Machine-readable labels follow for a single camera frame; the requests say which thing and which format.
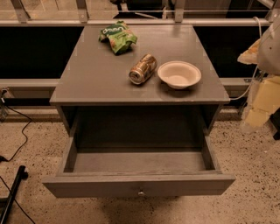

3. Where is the grey top drawer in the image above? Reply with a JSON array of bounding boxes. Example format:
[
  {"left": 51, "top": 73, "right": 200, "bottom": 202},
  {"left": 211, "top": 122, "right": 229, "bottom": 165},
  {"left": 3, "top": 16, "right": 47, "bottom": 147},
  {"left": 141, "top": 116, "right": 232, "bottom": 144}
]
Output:
[{"left": 42, "top": 112, "right": 236, "bottom": 200}]

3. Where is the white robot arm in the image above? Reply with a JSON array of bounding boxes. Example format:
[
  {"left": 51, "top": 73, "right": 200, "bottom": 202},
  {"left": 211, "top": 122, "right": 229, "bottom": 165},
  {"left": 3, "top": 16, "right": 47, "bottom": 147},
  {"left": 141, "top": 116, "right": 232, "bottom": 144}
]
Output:
[{"left": 237, "top": 17, "right": 280, "bottom": 128}]

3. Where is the white paper bowl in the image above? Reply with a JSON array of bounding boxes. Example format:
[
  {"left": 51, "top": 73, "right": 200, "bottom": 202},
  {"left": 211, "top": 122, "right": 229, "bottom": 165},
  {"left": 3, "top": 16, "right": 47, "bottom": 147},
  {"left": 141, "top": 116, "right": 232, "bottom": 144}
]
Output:
[{"left": 157, "top": 61, "right": 201, "bottom": 89}]

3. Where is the gold soda can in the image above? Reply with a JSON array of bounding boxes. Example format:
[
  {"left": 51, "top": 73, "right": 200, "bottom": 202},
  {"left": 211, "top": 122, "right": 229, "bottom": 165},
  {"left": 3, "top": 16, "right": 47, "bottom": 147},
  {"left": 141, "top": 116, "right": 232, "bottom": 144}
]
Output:
[{"left": 129, "top": 53, "right": 158, "bottom": 85}]

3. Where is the green chip bag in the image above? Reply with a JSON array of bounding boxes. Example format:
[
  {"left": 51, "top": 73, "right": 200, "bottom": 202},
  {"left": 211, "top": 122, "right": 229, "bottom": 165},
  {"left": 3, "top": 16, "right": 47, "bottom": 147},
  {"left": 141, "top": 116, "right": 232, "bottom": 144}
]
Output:
[{"left": 99, "top": 21, "right": 137, "bottom": 55}]

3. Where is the grey wooden cabinet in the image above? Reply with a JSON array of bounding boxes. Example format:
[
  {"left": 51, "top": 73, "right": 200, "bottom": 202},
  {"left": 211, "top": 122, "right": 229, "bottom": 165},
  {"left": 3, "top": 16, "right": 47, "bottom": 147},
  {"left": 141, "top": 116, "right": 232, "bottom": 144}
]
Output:
[{"left": 49, "top": 24, "right": 231, "bottom": 137}]

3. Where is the grey metal railing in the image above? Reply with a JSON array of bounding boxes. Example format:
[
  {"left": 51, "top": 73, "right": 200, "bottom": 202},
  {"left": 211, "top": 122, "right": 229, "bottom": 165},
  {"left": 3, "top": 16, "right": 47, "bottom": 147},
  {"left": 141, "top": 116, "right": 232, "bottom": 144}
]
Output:
[{"left": 0, "top": 0, "right": 280, "bottom": 100}]

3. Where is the black stand leg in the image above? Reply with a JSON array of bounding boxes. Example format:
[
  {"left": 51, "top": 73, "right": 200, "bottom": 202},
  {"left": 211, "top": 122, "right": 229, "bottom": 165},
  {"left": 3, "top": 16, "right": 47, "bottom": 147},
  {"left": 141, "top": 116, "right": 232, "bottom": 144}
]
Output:
[{"left": 0, "top": 165, "right": 28, "bottom": 224}]

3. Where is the white cable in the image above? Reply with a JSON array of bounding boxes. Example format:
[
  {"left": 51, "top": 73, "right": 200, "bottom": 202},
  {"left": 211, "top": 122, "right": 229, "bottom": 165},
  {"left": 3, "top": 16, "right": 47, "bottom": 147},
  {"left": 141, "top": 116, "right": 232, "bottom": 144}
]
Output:
[{"left": 229, "top": 16, "right": 263, "bottom": 102}]

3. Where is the black floor cable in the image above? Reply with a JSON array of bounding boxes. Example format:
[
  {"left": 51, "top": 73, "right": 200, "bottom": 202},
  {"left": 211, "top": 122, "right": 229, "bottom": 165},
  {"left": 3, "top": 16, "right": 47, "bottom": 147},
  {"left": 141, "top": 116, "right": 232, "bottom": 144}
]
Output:
[{"left": 0, "top": 97, "right": 33, "bottom": 163}]

